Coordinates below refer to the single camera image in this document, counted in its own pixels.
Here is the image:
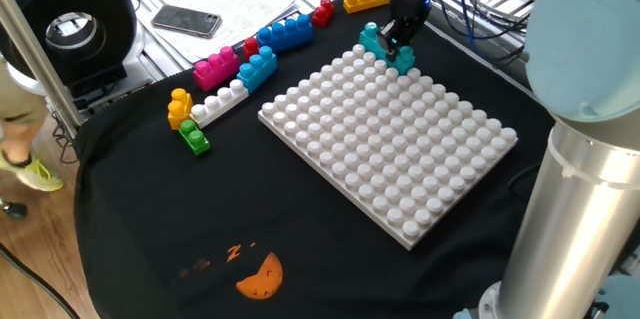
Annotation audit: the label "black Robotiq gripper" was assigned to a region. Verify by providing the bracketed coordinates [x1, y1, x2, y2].
[376, 0, 432, 63]

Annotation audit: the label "teal four-stud block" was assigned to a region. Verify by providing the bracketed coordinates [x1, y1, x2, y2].
[358, 21, 417, 76]

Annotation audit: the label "blue four-stud block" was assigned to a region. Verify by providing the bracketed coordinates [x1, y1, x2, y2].
[256, 12, 315, 54]

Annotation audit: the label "red two-stud block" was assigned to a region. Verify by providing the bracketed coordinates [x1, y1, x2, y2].
[310, 0, 335, 28]

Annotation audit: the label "white studded baseplate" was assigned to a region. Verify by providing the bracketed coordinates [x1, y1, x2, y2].
[256, 43, 519, 252]

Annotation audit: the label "light blue three-stud block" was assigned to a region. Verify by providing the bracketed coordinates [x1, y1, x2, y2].
[235, 45, 279, 94]

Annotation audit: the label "red one-stud block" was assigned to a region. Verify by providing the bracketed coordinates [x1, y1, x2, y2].
[242, 36, 262, 63]

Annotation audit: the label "white printed paper sheets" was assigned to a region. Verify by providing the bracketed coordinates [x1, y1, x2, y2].
[130, 0, 300, 65]

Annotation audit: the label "pink three-stud block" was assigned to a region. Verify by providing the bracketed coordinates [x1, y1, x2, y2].
[192, 45, 241, 93]

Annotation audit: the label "white four-stud block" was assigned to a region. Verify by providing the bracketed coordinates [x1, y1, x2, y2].
[189, 78, 250, 130]

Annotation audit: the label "black smartphone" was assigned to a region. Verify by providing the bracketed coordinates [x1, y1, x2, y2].
[150, 4, 224, 40]

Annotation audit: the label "green two-stud block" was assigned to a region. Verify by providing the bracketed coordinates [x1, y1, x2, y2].
[178, 119, 212, 157]

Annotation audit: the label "yellow two-stud block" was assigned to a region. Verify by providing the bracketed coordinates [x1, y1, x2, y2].
[166, 87, 195, 132]

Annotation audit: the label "black cloth with orange print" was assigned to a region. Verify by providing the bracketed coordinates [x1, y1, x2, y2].
[73, 0, 557, 319]

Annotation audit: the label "yellow green sneaker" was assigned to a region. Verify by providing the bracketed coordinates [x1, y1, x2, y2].
[0, 151, 66, 193]

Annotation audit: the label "person leg khaki shorts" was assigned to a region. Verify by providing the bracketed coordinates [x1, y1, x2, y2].
[0, 56, 39, 168]

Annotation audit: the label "black chair caster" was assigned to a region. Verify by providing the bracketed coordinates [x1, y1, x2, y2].
[0, 200, 30, 221]

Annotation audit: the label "blue cable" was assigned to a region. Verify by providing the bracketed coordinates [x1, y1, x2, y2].
[442, 0, 526, 43]

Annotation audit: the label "black ring-shaped appliance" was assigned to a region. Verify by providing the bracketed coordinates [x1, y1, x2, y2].
[0, 0, 154, 110]

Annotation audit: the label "aluminium frame post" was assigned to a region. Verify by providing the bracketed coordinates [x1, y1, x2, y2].
[0, 0, 85, 140]

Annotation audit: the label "black floor cable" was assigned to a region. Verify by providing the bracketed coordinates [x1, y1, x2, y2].
[0, 241, 82, 319]

